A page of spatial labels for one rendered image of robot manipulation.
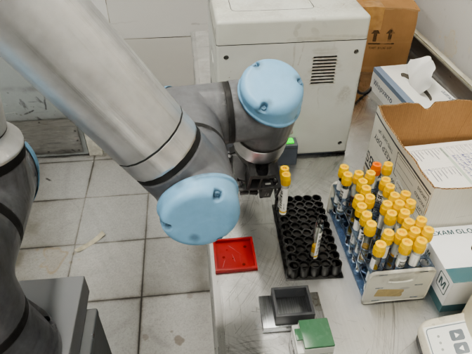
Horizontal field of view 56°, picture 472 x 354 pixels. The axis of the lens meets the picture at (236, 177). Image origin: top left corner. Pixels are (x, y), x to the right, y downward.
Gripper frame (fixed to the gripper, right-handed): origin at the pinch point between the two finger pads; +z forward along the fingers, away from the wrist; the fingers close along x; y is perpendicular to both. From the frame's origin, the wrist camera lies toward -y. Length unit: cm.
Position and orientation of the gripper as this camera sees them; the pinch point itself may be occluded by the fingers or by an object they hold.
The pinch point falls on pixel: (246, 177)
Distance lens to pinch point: 83.3
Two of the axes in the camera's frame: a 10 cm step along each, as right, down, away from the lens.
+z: -0.6, 3.5, 9.3
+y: 0.9, 9.3, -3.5
